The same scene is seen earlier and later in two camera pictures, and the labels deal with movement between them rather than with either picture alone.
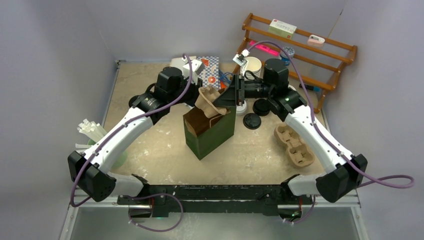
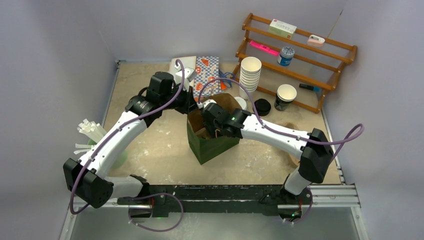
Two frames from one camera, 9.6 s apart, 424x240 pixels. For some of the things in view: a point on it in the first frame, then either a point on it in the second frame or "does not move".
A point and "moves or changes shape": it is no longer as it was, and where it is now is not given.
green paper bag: [203, 135] moves or changes shape
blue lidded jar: [290, 51] does not move
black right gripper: [228, 98] → [210, 128]
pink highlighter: [265, 47] does not move
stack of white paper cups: [254, 65] does not move
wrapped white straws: [94, 130] does not move
